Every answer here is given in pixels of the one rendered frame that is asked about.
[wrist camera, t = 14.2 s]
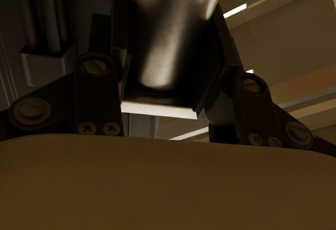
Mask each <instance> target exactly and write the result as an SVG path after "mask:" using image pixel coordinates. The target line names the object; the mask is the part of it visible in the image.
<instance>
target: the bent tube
mask: <svg viewBox="0 0 336 230"><path fill-rule="evenodd" d="M218 1H219V0H133V1H132V41H133V47H132V56H131V61H130V66H129V70H128V75H127V80H126V84H125V89H124V94H123V99H122V103H121V105H120V106H121V112H125V113H135V114H145V115H155V116H165V117H175V118H185V119H195V120H197V115H196V112H193V110H192V104H191V98H190V92H189V86H188V84H189V82H188V80H187V76H188V74H189V71H190V69H191V66H192V64H193V61H194V59H195V57H196V54H197V52H198V49H199V47H200V44H201V42H202V40H203V37H204V35H205V32H206V30H207V27H208V25H209V23H210V20H211V18H212V15H213V13H214V10H215V8H216V6H217V3H218Z"/></svg>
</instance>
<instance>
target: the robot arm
mask: <svg viewBox="0 0 336 230"><path fill-rule="evenodd" d="M132 52H133V9H132V0H112V3H111V10H110V15H105V14H99V13H92V19H91V27H90V35H89V43H88V50H87V52H85V53H82V54H81V55H79V56H78V57H77V58H76V60H75V63H74V71H72V72H70V73H68V74H66V75H64V76H62V77H60V78H58V79H56V80H54V81H52V82H50V83H48V84H46V85H44V86H42V87H40V88H38V89H36V90H34V91H32V92H30V93H28V94H26V95H24V96H22V97H20V98H18V99H17V100H16V101H14V102H13V103H12V104H11V106H10V107H9V109H5V110H1V111H0V230H336V145H335V144H333V143H331V142H329V141H327V140H325V139H323V138H321V137H319V136H317V135H315V136H314V137H313V135H312V133H311V131H310V130H309V129H308V128H307V127H306V126H305V125H304V124H303V123H301V122H300V121H298V120H297V119H296V118H294V117H293V116H292V115H290V114H289V113H288V112H286V111H285V110H283V109H282V108H281V107H279V106H278V105H277V104H275V103H274V102H273V101H272V97H271V94H270V90H269V87H268V85H267V83H266V82H265V81H264V80H263V79H262V78H261V77H260V76H258V75H256V74H254V73H251V72H245V70H244V67H243V64H242V62H241V59H240V56H239V53H238V50H237V47H236V44H235V41H234V38H233V37H232V36H231V34H230V31H229V28H228V25H227V22H226V20H225V17H224V14H223V11H222V8H221V5H220V4H217V5H216V7H215V10H214V12H213V15H212V17H211V19H210V22H209V24H208V27H207V29H206V32H205V34H204V36H203V39H202V41H201V44H200V46H199V49H198V51H197V53H196V56H195V58H194V61H193V63H192V66H191V68H190V70H189V73H188V75H187V82H188V83H189V84H188V89H189V95H190V100H191V106H192V111H193V112H196V117H197V120H206V121H209V124H208V134H209V142H203V141H188V140H173V139H158V138H143V137H128V136H124V128H123V119H122V111H121V105H122V100H123V96H124V91H125V86H126V82H127V77H128V72H129V68H130V63H131V58H132Z"/></svg>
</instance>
